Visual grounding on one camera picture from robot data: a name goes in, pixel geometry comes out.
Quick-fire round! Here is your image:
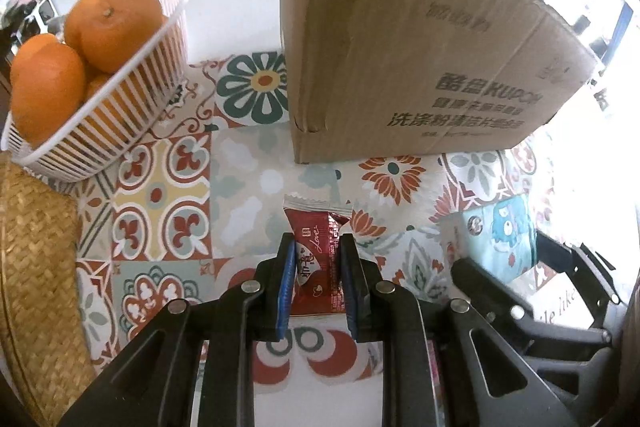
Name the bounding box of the red snack packet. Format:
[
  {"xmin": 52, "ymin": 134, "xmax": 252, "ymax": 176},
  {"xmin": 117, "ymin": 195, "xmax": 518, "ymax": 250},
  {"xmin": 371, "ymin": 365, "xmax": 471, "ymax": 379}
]
[{"xmin": 282, "ymin": 193, "xmax": 354, "ymax": 319}]

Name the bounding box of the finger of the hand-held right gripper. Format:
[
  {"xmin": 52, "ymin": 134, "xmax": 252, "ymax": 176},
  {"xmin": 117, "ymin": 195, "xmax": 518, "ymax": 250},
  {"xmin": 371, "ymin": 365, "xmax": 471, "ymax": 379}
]
[
  {"xmin": 450, "ymin": 257, "xmax": 623, "ymax": 414},
  {"xmin": 535, "ymin": 231, "xmax": 633, "ymax": 308}
]

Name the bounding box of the white shoe rack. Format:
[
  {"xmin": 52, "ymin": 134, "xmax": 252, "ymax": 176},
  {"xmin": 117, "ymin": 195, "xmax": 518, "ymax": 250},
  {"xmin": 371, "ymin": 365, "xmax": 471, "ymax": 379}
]
[{"xmin": 0, "ymin": 0, "xmax": 57, "ymax": 54}]

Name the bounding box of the orange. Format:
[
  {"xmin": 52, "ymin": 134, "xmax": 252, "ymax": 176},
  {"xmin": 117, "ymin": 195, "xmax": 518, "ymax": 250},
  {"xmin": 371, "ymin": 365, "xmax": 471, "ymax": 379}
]
[
  {"xmin": 82, "ymin": 72, "xmax": 117, "ymax": 108},
  {"xmin": 10, "ymin": 33, "xmax": 61, "ymax": 68},
  {"xmin": 64, "ymin": 0, "xmax": 169, "ymax": 76},
  {"xmin": 9, "ymin": 42, "xmax": 87, "ymax": 148}
]

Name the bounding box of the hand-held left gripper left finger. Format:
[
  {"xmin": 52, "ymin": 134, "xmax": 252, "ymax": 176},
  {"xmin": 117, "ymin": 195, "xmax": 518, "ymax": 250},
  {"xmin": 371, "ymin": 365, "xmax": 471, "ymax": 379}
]
[{"xmin": 57, "ymin": 232, "xmax": 297, "ymax": 427}]

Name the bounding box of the yellow woven tissue box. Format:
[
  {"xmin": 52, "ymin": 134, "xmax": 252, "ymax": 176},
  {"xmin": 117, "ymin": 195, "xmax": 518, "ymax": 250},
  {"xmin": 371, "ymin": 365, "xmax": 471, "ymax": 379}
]
[{"xmin": 0, "ymin": 152, "xmax": 97, "ymax": 427}]

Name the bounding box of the white plastic basket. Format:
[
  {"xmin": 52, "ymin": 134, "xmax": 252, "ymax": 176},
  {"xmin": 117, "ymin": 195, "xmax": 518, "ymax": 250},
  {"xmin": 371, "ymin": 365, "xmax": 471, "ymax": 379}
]
[{"xmin": 2, "ymin": 0, "xmax": 194, "ymax": 184}]

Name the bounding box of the blue cartoon tissue packet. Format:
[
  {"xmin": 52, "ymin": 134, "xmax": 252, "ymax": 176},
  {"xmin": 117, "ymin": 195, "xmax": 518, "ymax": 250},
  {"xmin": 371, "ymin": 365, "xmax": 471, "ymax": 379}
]
[{"xmin": 442, "ymin": 194, "xmax": 545, "ymax": 292}]

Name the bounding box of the patterned tablecloth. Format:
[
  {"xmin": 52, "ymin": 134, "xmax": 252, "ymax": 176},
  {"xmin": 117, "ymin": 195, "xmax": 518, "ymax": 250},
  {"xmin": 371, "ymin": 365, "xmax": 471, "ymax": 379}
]
[{"xmin": 0, "ymin": 0, "xmax": 640, "ymax": 427}]

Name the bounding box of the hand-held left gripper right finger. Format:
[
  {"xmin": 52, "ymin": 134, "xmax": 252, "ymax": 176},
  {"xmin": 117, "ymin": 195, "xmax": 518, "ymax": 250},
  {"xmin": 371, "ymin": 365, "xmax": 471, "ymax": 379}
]
[{"xmin": 338, "ymin": 232, "xmax": 574, "ymax": 427}]

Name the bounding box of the brown cardboard box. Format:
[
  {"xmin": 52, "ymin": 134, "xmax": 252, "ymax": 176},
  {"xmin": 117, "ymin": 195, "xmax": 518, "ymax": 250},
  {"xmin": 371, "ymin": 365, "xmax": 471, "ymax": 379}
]
[{"xmin": 278, "ymin": 0, "xmax": 607, "ymax": 166}]

